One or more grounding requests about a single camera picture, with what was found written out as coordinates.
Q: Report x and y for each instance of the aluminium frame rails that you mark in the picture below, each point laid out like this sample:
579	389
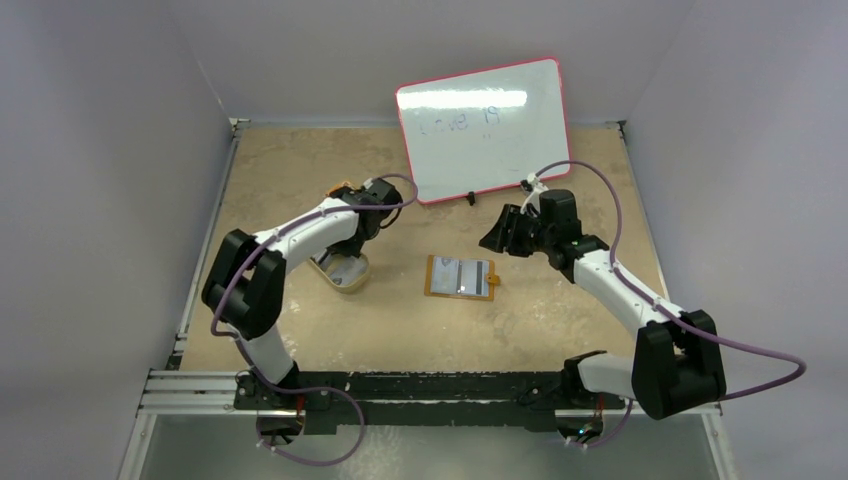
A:
188	427

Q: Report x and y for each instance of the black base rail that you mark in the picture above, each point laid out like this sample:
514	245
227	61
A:
537	401

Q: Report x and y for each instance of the white VIP card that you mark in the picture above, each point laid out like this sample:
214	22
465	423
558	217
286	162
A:
445	275

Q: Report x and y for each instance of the beige oval card tray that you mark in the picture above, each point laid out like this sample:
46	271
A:
315	260

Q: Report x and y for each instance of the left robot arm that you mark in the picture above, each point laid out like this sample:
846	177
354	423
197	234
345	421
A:
244	287

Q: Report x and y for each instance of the pink framed whiteboard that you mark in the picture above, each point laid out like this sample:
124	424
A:
485	130

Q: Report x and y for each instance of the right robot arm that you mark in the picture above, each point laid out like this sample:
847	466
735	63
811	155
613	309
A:
674	367

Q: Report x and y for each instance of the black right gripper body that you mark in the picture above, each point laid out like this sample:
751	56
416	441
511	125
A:
515	229

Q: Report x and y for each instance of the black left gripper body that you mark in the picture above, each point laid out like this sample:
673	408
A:
352	247

